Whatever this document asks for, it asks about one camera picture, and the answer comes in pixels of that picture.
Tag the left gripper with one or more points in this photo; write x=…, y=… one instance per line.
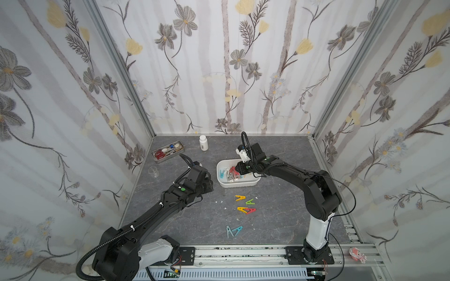
x=210, y=184

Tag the muted teal clothespin bottom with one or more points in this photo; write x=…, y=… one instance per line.
x=229, y=232

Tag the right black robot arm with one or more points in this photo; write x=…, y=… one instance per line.
x=321, y=195

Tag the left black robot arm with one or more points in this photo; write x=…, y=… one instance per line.
x=119, y=256

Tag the white storage box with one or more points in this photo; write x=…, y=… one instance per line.
x=229, y=181

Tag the white pill bottle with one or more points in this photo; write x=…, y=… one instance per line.
x=203, y=143

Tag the metal tray with tools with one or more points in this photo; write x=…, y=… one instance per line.
x=168, y=151

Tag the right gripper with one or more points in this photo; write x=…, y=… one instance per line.
x=239, y=167

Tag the pink white small object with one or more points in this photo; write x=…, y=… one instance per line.
x=357, y=255

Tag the yellow clothespin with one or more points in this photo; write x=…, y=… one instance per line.
x=242, y=209
x=239, y=197

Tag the red clothespin pile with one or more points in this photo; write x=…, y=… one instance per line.
x=234, y=172

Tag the aluminium front rail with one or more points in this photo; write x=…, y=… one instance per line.
x=261, y=263

